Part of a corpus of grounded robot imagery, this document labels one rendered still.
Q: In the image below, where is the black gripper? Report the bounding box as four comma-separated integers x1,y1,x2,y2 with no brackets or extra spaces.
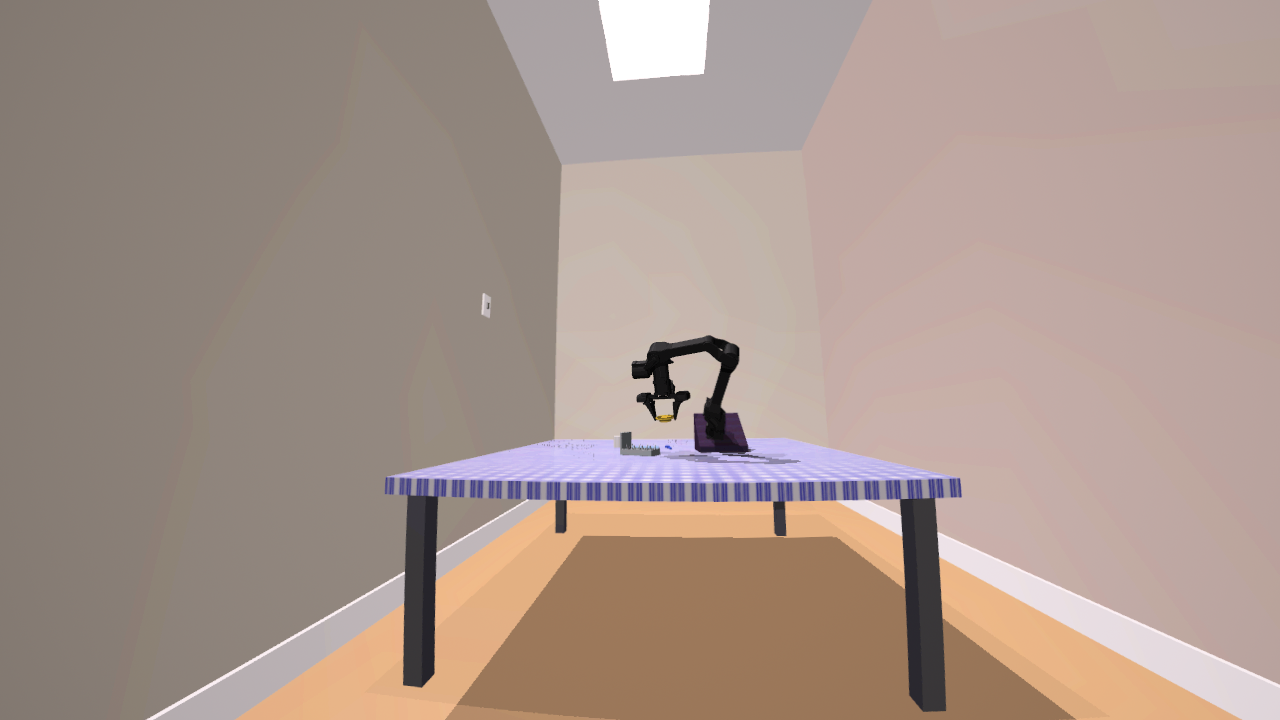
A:
637,377,691,421

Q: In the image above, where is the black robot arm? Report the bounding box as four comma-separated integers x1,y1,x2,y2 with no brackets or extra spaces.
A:
631,334,739,439

